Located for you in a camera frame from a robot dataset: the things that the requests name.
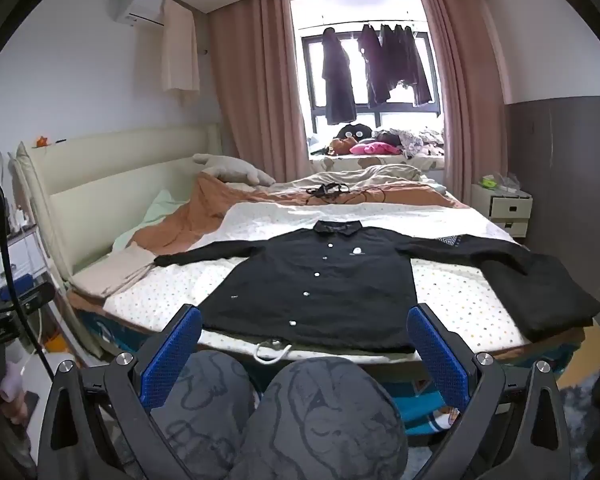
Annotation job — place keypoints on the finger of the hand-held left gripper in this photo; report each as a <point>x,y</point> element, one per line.
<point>32,296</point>

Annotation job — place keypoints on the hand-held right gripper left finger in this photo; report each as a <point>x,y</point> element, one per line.
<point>172,355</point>

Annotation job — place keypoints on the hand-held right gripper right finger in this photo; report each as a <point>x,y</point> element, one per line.
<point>437,355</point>

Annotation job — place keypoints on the black button shirt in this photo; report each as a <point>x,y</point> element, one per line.
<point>330,290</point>

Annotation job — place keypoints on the person's left forearm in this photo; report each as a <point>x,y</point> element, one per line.
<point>0,450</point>

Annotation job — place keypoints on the pile of clothes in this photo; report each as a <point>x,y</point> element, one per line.
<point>420,142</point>

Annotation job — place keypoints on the person's left hand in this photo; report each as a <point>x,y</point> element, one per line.
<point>12,385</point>

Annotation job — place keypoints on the white shelf with bottles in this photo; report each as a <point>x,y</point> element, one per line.
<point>20,255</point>

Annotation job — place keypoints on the person's left leg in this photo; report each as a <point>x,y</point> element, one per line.
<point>205,400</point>

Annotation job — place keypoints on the blue printed mattress side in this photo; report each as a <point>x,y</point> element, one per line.
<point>110,332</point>

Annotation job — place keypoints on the white floral bedsheet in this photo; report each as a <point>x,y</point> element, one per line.
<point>180,280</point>

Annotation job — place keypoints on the beige folded cloth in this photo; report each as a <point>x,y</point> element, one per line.
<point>115,270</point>

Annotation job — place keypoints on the folded black garment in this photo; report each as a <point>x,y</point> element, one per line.
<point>545,300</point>

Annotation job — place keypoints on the patterned grey trousers knees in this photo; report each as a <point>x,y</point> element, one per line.
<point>330,420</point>

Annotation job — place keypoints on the orange blanket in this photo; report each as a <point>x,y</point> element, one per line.
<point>190,225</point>

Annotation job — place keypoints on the cream bed headboard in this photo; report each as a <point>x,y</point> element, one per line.
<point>105,170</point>

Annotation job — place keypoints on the pale green pillow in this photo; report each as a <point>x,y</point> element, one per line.
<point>155,210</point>

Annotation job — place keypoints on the blue grey rug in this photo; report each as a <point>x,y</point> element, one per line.
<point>577,400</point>

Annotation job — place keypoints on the small orange figure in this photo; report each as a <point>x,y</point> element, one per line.
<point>42,141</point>

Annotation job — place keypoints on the white nightstand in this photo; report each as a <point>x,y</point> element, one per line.
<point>505,210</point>

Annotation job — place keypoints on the green object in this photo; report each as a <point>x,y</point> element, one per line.
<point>489,180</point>

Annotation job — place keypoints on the beige duvet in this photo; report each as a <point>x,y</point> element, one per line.
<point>380,175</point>

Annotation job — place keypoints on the grey plush toy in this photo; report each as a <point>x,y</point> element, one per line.
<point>230,167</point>

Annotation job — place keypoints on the pink plush toy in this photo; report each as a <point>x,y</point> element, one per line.
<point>375,148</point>

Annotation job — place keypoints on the black plush toy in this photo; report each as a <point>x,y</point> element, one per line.
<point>355,132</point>

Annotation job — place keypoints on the pink curtain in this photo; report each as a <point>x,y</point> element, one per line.
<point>470,110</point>
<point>260,85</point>

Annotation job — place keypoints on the black framed window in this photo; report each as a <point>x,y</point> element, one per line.
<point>375,115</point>

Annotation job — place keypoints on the cream hanging cloth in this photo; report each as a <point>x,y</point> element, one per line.
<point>180,50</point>

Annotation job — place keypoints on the dark hanging garment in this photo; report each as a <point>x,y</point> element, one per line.
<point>410,60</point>
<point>337,80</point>
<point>372,65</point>

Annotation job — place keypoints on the white air conditioner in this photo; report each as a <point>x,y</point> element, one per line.
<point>137,7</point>

